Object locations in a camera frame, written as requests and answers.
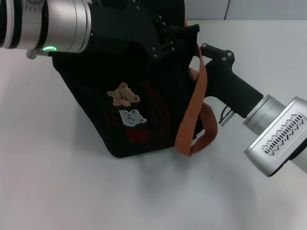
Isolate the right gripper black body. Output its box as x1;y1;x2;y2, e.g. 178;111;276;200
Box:
203;49;264;119

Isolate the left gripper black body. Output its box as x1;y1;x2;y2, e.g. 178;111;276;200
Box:
89;0;166;61

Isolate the black food bag orange strap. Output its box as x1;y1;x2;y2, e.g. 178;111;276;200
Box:
51;0;218;159

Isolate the right gripper connector cable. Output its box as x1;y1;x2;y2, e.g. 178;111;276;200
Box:
218;105;235;125

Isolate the gripper connector cable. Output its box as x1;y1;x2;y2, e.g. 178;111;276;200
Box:
25;47;52;59
218;105;235;125

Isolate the left gripper connector cable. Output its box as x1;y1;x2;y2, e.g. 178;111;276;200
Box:
25;47;52;59

